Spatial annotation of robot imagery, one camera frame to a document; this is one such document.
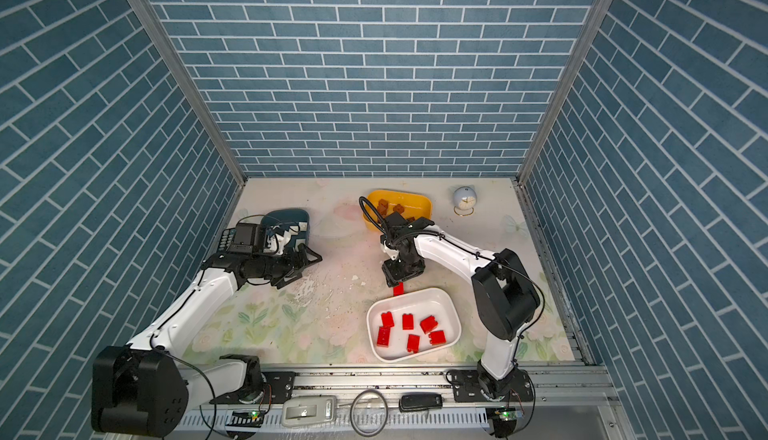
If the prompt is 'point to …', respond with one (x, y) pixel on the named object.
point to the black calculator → (226, 239)
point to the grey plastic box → (309, 411)
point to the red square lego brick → (407, 321)
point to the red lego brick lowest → (399, 289)
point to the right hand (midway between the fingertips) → (399, 280)
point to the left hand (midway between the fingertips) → (318, 265)
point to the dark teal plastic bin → (296, 222)
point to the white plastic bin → (422, 304)
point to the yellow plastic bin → (409, 204)
